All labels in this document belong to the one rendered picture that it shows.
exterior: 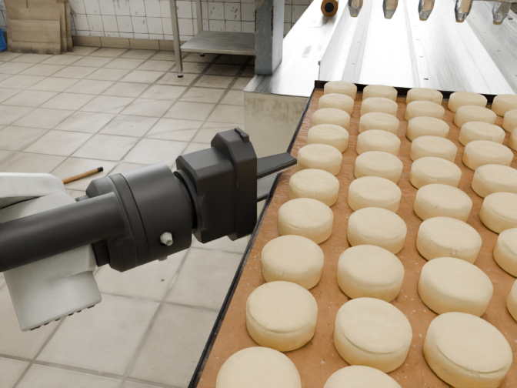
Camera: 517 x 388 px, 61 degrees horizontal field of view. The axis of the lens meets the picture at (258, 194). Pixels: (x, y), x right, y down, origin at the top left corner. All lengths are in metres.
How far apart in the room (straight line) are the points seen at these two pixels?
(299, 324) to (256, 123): 0.68
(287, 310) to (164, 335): 1.21
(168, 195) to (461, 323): 0.25
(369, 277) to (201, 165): 0.18
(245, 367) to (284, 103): 0.69
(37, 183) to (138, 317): 1.21
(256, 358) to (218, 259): 1.45
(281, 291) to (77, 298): 0.16
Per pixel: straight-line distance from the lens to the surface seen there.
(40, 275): 0.38
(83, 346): 1.55
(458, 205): 0.44
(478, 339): 0.32
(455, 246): 0.39
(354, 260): 0.35
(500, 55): 1.05
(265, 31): 0.98
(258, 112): 0.92
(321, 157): 0.49
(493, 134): 0.60
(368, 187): 0.44
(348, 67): 0.87
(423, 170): 0.49
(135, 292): 1.66
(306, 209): 0.40
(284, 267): 0.34
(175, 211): 0.39
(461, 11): 0.89
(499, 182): 0.50
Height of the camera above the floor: 1.15
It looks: 34 degrees down
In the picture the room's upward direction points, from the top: straight up
